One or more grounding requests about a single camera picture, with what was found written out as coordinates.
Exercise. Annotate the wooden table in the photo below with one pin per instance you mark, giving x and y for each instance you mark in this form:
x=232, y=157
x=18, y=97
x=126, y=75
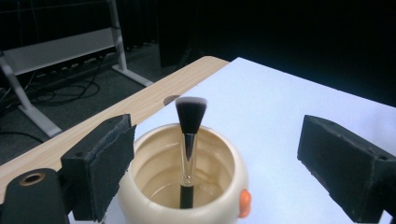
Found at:
x=149, y=99

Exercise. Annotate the white metal desk frame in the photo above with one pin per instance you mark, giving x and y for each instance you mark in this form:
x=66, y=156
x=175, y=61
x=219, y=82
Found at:
x=59, y=49

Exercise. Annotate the cream ribbed brush holder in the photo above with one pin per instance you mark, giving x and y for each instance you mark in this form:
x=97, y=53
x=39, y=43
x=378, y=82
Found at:
x=149, y=199

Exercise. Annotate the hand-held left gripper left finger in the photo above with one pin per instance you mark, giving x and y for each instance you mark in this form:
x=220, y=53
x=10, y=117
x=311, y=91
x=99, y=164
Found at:
x=102, y=165

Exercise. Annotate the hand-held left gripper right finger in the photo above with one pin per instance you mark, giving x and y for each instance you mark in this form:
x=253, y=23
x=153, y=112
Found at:
x=348, y=168

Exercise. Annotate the black makeup brush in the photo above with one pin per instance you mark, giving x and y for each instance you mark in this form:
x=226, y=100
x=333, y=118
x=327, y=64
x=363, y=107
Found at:
x=190, y=115

